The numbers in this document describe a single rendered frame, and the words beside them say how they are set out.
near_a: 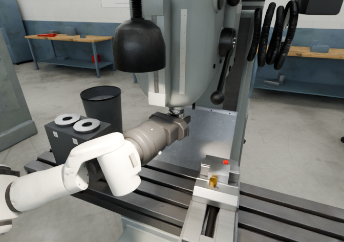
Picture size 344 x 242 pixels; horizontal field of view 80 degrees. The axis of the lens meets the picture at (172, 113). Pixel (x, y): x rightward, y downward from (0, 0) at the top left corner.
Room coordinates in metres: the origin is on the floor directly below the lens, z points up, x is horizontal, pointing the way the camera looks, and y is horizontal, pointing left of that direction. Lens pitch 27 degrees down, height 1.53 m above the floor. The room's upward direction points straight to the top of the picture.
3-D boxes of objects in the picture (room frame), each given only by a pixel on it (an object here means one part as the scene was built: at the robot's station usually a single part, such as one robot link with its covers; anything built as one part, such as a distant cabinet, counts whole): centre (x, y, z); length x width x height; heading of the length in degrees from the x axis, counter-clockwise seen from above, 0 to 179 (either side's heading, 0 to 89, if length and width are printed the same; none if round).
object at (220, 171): (0.48, -0.14, 1.07); 0.06 x 0.05 x 0.06; 72
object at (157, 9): (0.43, 0.03, 1.44); 0.04 x 0.04 x 0.21; 69
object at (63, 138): (0.66, 0.35, 1.06); 0.22 x 0.12 x 0.20; 64
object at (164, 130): (0.46, 0.04, 1.24); 0.13 x 0.12 x 0.10; 56
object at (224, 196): (0.43, -0.13, 1.05); 0.12 x 0.06 x 0.04; 72
